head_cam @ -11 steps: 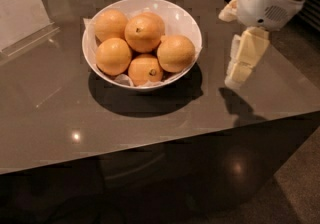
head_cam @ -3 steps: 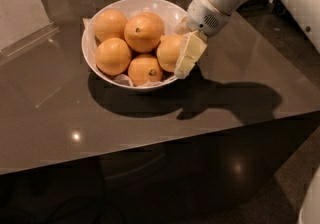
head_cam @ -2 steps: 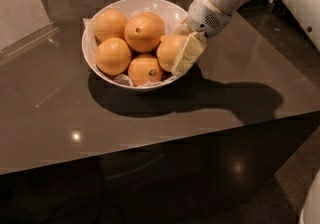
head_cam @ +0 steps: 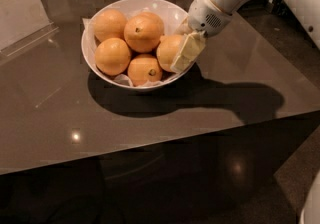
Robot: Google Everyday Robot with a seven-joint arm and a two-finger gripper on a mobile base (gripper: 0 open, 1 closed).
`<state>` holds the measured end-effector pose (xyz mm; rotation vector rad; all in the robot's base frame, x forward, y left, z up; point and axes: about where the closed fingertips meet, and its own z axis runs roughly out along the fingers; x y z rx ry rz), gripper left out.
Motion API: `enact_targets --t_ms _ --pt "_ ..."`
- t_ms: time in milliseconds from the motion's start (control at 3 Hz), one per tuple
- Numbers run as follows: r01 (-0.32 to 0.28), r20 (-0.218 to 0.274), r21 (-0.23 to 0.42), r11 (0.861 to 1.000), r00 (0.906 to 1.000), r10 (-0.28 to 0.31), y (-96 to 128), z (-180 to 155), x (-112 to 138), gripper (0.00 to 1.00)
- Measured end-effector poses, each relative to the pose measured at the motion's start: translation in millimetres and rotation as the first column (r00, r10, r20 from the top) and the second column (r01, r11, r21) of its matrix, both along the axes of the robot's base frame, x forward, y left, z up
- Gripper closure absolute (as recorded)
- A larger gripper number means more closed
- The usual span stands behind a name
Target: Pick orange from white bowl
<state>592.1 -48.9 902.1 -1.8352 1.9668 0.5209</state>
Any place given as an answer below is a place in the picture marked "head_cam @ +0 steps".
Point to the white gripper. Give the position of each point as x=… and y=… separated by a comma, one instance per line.
x=205, y=15

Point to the white ceramic bowl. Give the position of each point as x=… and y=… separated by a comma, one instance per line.
x=139, y=3

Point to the orange top centre with stem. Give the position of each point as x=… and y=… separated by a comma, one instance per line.
x=143, y=32

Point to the orange with stem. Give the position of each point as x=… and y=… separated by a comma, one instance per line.
x=144, y=68
x=143, y=32

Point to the orange front centre with stem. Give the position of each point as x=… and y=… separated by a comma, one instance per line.
x=144, y=68

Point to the clear acrylic sign holder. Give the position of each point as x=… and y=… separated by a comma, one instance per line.
x=22, y=23

